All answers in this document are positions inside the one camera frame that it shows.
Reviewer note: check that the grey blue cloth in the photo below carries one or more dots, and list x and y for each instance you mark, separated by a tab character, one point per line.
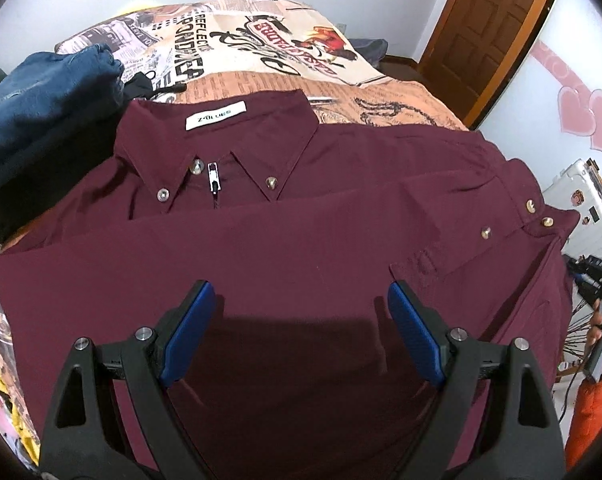
371	50

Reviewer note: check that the maroon button-up shirt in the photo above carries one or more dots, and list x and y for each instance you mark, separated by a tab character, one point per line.
281	240

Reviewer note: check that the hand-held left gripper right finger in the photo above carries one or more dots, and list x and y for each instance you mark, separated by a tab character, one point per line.
413	330

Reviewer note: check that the blue denim jeans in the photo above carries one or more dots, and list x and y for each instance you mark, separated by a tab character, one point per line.
41	105

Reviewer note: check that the person's right hand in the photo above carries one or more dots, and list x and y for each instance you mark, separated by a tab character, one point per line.
597	325

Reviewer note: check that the white suitcase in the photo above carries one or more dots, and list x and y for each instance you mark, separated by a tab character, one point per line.
571	220

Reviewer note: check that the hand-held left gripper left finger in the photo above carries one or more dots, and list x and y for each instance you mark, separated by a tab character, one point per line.
191	330

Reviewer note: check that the pink heart sliding wardrobe door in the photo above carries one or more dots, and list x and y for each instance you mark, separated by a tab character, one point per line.
571	70

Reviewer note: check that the yellow cloth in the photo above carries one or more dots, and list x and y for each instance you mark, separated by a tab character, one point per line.
18	410

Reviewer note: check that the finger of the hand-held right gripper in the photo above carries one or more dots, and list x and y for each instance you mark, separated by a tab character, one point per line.
580	280

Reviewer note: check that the brown wooden door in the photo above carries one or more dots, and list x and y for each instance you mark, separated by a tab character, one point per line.
486	25

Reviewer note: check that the printed bed blanket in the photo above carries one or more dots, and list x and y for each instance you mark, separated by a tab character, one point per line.
261	45

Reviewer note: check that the person's orange sleeved forearm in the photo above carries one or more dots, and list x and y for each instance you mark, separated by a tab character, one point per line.
593	420

